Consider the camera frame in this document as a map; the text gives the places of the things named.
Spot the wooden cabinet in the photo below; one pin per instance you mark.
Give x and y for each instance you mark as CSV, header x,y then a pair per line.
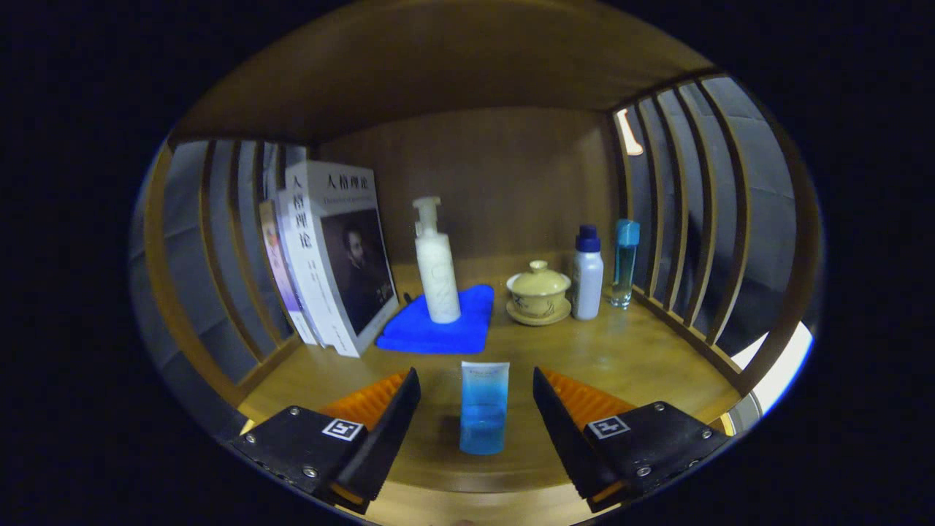
x,y
504,183

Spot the white bottle with blue cap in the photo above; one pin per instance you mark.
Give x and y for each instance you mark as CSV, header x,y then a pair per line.
x,y
588,281

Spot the purple book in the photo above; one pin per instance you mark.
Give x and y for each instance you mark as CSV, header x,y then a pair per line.
x,y
274,248

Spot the white drawer unit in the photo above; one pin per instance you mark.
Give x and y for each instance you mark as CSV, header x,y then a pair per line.
x,y
781,365

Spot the thick white book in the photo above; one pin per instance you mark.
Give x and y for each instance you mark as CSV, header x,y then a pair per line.
x,y
350,256

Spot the white pump bottle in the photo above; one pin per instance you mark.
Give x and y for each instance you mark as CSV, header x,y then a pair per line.
x,y
438,277

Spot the beige lidded tea cup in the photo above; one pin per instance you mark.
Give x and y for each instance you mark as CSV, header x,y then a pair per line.
x,y
539,288

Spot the blue squeeze tube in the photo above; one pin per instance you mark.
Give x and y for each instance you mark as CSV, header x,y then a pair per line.
x,y
483,416

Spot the clear blue bottle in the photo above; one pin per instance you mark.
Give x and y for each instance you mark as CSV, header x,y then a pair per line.
x,y
625,256

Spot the wooden countertop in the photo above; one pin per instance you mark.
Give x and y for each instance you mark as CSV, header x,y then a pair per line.
x,y
621,351

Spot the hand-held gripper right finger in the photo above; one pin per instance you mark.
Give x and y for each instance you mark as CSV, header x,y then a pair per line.
x,y
559,427

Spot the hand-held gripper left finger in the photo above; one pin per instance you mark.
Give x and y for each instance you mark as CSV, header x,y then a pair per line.
x,y
387,431

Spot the thin white book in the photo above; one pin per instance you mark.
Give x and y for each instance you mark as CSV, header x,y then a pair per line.
x,y
307,326

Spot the blue folded cloth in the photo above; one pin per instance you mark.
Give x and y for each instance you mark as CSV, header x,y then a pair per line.
x,y
424,332

